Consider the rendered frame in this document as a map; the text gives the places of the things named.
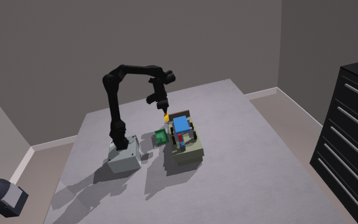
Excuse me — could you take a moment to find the yellow chock with orange handle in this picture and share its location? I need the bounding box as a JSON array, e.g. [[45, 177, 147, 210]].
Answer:
[[164, 113, 169, 122]]

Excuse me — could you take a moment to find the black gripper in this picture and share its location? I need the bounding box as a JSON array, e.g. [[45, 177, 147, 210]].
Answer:
[[154, 87, 169, 113]]

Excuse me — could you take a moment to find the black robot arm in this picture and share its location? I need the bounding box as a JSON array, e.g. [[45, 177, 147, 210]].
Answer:
[[102, 64, 175, 151]]

